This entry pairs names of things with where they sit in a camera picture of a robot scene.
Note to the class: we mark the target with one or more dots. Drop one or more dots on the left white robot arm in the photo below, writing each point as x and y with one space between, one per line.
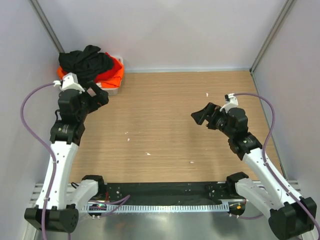
55 210

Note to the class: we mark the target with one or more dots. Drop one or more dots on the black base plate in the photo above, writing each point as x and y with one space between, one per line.
169 193

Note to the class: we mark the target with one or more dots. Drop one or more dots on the white plastic basket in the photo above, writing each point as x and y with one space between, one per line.
113 84

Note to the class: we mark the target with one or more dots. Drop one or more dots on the perforated metal cable rail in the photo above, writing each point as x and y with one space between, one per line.
125 209

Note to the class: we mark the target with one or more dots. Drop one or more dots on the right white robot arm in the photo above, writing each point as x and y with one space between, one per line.
289 214

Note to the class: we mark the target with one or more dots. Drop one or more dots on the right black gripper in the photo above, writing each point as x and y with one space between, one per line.
201 115

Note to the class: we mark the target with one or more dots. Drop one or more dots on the orange t shirt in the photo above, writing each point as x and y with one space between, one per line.
101 77

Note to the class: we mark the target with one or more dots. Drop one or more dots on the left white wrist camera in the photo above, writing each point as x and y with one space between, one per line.
69 82

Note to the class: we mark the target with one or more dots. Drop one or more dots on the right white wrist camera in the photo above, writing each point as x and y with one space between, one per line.
231 101

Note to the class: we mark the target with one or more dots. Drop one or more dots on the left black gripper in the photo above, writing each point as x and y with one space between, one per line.
100 99

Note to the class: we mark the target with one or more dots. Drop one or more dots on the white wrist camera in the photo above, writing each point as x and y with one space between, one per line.
231 101
69 82

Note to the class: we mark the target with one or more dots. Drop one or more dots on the black t shirt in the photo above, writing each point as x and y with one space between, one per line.
86 64

